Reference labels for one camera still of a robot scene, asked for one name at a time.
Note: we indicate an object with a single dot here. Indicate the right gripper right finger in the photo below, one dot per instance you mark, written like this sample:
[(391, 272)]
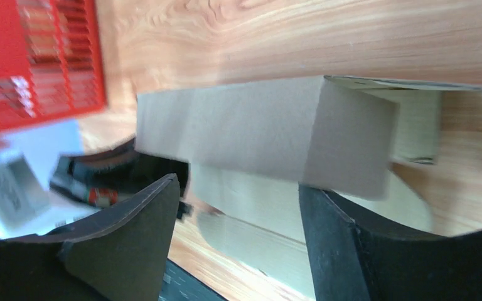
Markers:
[(356, 254)]

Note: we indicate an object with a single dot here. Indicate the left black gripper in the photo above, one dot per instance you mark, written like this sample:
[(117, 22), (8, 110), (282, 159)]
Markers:
[(115, 175)]

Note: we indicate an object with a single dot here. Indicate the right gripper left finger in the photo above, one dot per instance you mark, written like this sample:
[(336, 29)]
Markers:
[(118, 253)]

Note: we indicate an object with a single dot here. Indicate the brown cardboard box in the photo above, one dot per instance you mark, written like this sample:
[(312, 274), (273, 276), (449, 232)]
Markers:
[(410, 152)]

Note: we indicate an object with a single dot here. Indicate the red plastic basket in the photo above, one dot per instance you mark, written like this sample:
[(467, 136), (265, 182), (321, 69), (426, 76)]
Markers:
[(50, 62)]

